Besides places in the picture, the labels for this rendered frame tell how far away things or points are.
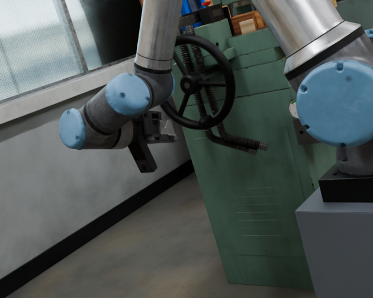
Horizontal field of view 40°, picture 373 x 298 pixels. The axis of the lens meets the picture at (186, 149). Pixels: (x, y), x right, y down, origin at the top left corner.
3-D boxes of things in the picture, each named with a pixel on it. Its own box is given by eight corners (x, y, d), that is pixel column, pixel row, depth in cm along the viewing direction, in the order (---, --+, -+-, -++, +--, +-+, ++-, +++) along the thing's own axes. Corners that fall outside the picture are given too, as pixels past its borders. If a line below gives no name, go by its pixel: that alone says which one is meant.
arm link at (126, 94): (139, 64, 114) (105, 93, 121) (110, 74, 105) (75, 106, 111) (163, 98, 114) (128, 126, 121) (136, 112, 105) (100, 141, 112)
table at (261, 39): (126, 84, 177) (121, 67, 175) (176, 64, 200) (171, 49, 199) (287, 48, 140) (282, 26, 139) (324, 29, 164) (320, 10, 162)
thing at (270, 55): (173, 83, 178) (169, 71, 177) (203, 68, 194) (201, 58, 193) (276, 60, 154) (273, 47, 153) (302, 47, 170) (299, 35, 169)
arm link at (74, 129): (87, 135, 110) (61, 157, 115) (128, 136, 119) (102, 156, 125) (73, 98, 112) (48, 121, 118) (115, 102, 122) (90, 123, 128)
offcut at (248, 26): (255, 30, 160) (253, 18, 159) (256, 31, 156) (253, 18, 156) (242, 33, 161) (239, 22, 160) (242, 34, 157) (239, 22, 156)
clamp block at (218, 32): (176, 63, 162) (168, 35, 160) (198, 54, 173) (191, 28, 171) (215, 54, 154) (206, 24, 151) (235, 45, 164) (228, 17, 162)
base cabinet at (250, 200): (225, 283, 198) (173, 109, 181) (285, 216, 242) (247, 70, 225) (339, 293, 171) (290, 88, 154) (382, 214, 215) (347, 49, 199)
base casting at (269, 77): (174, 108, 181) (167, 83, 179) (247, 70, 225) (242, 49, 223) (290, 88, 154) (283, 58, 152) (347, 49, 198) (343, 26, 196)
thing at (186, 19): (173, 33, 160) (168, 16, 159) (192, 28, 169) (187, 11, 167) (208, 24, 152) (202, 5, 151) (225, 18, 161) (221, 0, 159)
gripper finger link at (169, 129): (183, 119, 142) (161, 118, 135) (185, 141, 142) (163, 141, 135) (175, 121, 144) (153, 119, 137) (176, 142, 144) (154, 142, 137)
